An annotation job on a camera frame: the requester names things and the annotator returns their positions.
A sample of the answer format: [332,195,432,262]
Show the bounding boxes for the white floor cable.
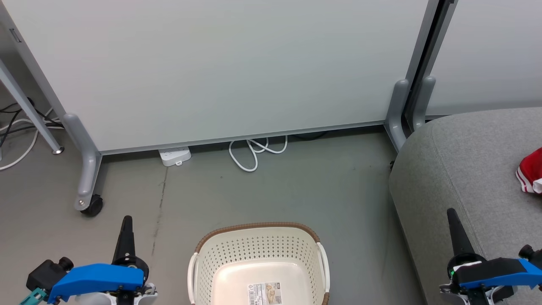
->
[0,107,65,171]

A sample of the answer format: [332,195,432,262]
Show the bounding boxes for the printed label sticker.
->
[247,282,282,305]

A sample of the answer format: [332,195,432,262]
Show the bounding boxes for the white power strip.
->
[158,146,192,167]

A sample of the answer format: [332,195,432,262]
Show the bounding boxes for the narrow white partition panel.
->
[425,0,542,118]

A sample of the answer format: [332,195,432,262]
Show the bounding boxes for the cream laundry basket brown rim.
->
[187,222,331,305]

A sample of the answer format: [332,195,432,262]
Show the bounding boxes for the grey fabric sofa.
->
[388,107,542,305]

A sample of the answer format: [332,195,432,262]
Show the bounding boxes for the black floor cables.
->
[0,97,65,150]

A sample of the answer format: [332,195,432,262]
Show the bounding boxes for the grey metal table leg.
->
[0,58,65,155]

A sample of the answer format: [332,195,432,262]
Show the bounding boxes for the black cable with teal plug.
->
[19,287,48,305]

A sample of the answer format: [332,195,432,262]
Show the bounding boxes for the grey partition foot with caster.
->
[62,113,103,212]

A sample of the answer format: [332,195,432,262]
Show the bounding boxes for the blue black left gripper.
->
[47,215,150,305]

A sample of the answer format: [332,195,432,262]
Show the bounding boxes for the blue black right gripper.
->
[440,208,542,305]

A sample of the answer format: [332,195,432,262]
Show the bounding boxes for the red garment with white stripes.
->
[515,147,542,195]

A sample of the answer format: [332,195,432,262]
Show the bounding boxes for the wide white partition panel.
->
[0,0,443,155]

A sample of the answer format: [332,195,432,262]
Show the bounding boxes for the coiled white power cable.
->
[228,135,289,173]

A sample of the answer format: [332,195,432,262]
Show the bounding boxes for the black caster wheel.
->
[80,194,105,218]

